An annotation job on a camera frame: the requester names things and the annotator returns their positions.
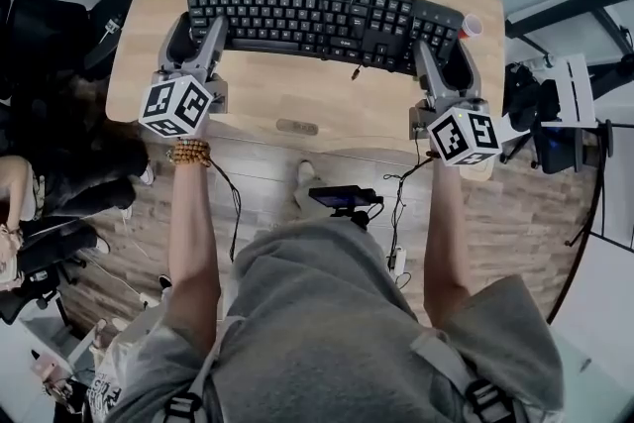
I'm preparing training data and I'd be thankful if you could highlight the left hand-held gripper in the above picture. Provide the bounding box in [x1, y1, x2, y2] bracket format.
[137, 12, 229, 139]

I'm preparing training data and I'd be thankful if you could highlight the wooden table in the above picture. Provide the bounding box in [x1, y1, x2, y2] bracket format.
[105, 0, 506, 182]

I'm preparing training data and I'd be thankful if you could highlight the person's leg with white shoe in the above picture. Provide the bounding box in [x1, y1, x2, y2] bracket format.
[291, 160, 329, 225]

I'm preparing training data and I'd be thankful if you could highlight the black chest-mounted device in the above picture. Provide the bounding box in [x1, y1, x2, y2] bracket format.
[308, 184, 385, 230]

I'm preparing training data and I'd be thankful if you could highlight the white stand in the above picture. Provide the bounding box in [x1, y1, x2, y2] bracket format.
[538, 53, 599, 130]

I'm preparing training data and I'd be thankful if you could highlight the black keyboard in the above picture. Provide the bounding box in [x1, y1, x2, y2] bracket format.
[185, 0, 466, 81]

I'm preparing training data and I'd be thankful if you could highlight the red cup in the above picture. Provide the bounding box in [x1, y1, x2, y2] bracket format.
[456, 13, 484, 40]

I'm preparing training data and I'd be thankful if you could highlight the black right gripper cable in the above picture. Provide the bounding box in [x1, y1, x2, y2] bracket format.
[382, 152, 438, 260]

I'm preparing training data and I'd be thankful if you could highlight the person's left forearm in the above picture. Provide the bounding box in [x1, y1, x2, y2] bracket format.
[166, 160, 223, 356]

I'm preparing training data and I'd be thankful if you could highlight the wooden bead bracelet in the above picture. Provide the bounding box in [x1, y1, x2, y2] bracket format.
[165, 138, 213, 168]

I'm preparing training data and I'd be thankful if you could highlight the person's right forearm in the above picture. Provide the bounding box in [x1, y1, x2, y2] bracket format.
[422, 157, 473, 329]

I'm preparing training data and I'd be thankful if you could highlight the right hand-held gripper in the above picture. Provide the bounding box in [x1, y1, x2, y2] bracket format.
[408, 39, 504, 168]

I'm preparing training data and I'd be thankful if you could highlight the person's grey shirt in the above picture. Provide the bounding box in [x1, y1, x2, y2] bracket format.
[106, 217, 566, 423]

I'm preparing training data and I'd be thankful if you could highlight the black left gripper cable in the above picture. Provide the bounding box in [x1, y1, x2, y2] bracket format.
[210, 159, 243, 264]

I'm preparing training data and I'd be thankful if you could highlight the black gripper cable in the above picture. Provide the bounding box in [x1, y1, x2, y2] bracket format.
[210, 159, 243, 264]
[382, 152, 438, 260]

